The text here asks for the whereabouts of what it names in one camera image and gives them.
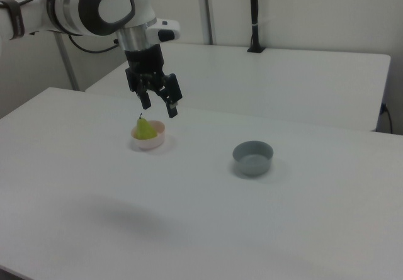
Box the grey plastic bowl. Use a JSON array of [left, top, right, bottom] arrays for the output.
[[232, 140, 275, 177]]

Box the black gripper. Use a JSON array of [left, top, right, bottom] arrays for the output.
[[124, 45, 184, 119]]

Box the black velcro strap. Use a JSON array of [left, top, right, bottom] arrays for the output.
[[0, 0, 26, 40]]

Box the white rectangular table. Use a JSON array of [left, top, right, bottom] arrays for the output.
[[84, 42, 392, 133]]

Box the black cable on robot arm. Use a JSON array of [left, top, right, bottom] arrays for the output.
[[67, 33, 120, 54]]

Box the grey wall frame post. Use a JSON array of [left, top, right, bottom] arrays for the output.
[[54, 31, 80, 91], [197, 0, 219, 45]]

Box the green pear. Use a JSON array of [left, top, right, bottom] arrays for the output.
[[135, 113, 159, 141]]

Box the pink plastic bowl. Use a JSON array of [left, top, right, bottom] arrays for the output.
[[130, 120, 166, 151]]

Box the black cable with wall plug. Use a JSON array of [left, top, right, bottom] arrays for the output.
[[380, 103, 394, 134]]

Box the black pole with clamp base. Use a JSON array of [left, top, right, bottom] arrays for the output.
[[246, 0, 267, 53]]

